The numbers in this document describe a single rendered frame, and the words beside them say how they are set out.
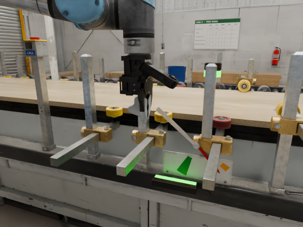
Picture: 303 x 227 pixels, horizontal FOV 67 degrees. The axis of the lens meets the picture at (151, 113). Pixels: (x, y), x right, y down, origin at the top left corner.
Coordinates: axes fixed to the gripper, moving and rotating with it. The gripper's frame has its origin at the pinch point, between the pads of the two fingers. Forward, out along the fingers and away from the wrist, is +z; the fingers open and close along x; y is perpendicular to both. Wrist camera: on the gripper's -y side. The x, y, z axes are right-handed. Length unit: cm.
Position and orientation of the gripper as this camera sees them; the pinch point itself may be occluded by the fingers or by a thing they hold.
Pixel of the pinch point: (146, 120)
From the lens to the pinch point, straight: 71.8
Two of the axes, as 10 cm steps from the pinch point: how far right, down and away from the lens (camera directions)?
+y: -9.5, -0.9, 3.1
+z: 0.0, 9.6, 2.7
